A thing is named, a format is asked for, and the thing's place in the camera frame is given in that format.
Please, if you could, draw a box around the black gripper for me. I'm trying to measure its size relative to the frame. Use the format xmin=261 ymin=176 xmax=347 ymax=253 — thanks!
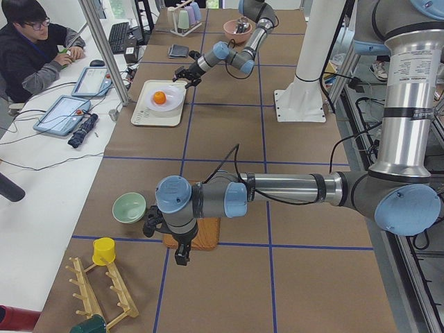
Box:
xmin=173 ymin=62 xmax=205 ymax=89
xmin=172 ymin=227 xmax=198 ymax=266

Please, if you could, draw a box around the white ribbed plate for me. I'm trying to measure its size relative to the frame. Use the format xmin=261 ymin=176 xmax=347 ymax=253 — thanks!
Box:
xmin=145 ymin=85 xmax=184 ymax=112

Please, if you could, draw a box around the orange fruit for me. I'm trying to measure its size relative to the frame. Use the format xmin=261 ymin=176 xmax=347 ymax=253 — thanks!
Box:
xmin=153 ymin=91 xmax=167 ymax=105

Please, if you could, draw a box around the brown wooden tray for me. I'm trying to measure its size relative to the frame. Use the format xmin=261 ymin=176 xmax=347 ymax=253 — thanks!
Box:
xmin=162 ymin=217 xmax=221 ymax=250

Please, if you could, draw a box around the cream bear tray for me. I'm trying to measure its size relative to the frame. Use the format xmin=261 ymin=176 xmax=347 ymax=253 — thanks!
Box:
xmin=131 ymin=80 xmax=187 ymax=127

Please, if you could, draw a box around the grey folded cloth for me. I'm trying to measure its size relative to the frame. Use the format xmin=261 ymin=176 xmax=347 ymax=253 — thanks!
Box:
xmin=168 ymin=44 xmax=189 ymax=59

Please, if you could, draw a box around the pale green plate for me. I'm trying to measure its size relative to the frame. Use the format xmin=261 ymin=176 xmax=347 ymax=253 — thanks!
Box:
xmin=178 ymin=9 xmax=189 ymax=31

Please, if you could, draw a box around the lilac cup on rack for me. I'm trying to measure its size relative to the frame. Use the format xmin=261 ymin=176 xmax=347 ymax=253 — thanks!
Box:
xmin=184 ymin=2 xmax=201 ymax=26

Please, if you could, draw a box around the pink bowl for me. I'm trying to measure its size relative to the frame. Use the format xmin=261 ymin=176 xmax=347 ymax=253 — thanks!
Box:
xmin=223 ymin=19 xmax=253 ymax=44

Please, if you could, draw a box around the light green bowl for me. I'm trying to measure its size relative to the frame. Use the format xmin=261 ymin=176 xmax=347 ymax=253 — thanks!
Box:
xmin=112 ymin=192 xmax=146 ymax=224

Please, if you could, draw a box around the yellow plastic cup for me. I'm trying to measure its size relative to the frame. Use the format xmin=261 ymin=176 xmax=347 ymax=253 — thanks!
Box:
xmin=92 ymin=237 xmax=116 ymax=266

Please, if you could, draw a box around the black keyboard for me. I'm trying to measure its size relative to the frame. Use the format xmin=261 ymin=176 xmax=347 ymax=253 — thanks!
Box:
xmin=108 ymin=22 xmax=130 ymax=54

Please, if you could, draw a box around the black computer mouse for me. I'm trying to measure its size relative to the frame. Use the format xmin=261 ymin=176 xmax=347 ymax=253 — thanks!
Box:
xmin=89 ymin=60 xmax=105 ymax=67

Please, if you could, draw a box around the teach pendant tablet far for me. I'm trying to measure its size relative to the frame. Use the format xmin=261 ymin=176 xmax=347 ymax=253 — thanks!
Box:
xmin=71 ymin=67 xmax=112 ymax=98

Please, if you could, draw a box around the teach pendant tablet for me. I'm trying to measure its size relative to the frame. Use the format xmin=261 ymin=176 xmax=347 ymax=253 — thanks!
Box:
xmin=71 ymin=67 xmax=112 ymax=98
xmin=33 ymin=95 xmax=91 ymax=137

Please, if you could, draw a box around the wooden dish drying rack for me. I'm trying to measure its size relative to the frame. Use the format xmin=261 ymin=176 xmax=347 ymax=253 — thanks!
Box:
xmin=65 ymin=257 xmax=139 ymax=332

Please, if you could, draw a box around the dark green cup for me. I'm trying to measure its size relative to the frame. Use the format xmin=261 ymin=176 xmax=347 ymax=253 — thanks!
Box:
xmin=69 ymin=314 xmax=107 ymax=333

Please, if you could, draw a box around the blue patterned cloth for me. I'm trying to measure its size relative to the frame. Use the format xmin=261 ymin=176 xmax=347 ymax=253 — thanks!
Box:
xmin=68 ymin=114 xmax=99 ymax=148

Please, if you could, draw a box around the teach pendant tablet near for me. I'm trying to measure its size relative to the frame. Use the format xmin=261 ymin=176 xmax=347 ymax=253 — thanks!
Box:
xmin=33 ymin=95 xmax=91 ymax=137

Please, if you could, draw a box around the seated person in hoodie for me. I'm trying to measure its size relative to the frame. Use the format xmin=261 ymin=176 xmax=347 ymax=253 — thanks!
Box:
xmin=1 ymin=1 xmax=85 ymax=103

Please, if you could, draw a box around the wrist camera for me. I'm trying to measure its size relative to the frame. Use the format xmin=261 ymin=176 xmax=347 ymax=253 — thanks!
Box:
xmin=142 ymin=205 xmax=164 ymax=238
xmin=188 ymin=50 xmax=200 ymax=60

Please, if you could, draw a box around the white wire rack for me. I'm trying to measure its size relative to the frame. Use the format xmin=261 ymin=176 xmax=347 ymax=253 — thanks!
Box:
xmin=167 ymin=0 xmax=202 ymax=37

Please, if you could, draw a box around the camera black cable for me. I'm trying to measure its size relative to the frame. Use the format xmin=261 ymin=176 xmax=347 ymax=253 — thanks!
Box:
xmin=223 ymin=37 xmax=256 ymax=80
xmin=203 ymin=142 xmax=323 ymax=206

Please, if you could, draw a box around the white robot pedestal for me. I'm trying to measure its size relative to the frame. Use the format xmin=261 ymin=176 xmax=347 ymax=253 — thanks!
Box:
xmin=274 ymin=0 xmax=347 ymax=123

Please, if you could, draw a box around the aluminium frame post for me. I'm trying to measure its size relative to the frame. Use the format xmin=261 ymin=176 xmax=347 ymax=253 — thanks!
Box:
xmin=78 ymin=0 xmax=130 ymax=106

